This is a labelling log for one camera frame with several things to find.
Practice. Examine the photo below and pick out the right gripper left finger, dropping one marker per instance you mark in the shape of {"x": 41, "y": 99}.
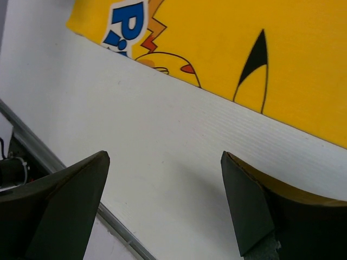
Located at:
{"x": 52, "y": 217}

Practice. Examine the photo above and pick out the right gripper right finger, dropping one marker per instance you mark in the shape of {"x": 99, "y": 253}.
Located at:
{"x": 274, "y": 220}

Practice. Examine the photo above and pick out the aluminium table edge rail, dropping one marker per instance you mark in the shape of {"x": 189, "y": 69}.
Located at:
{"x": 52, "y": 164}

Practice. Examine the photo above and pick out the yellow Pikachu cloth placemat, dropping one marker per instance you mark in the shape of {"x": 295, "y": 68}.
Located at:
{"x": 283, "y": 59}

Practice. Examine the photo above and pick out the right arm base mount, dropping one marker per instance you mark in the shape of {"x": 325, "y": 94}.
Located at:
{"x": 17, "y": 168}

